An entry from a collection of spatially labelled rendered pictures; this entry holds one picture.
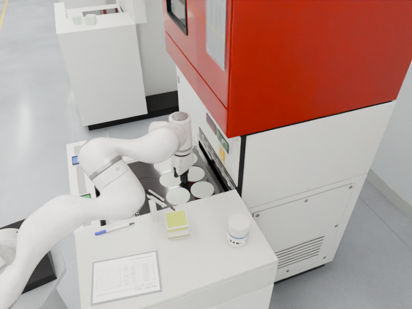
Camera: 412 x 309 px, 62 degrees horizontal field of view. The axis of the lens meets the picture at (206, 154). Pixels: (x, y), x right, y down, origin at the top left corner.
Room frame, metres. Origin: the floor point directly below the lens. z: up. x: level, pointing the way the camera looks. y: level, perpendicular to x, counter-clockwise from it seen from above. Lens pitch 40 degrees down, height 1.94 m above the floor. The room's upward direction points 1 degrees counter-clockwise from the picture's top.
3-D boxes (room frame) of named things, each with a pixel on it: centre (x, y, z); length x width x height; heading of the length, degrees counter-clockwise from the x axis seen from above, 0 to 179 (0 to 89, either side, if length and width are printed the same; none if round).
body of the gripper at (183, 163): (1.07, 0.10, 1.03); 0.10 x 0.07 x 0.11; 141
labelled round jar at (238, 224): (0.72, -0.11, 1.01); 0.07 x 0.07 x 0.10
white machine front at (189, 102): (1.34, 0.01, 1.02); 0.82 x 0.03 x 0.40; 20
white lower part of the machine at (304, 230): (1.46, -0.31, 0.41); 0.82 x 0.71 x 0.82; 20
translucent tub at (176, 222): (0.75, 0.10, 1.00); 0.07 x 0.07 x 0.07; 12
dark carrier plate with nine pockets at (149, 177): (1.09, 0.16, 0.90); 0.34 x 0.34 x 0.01; 20
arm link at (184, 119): (1.07, 0.10, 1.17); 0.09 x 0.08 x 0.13; 85
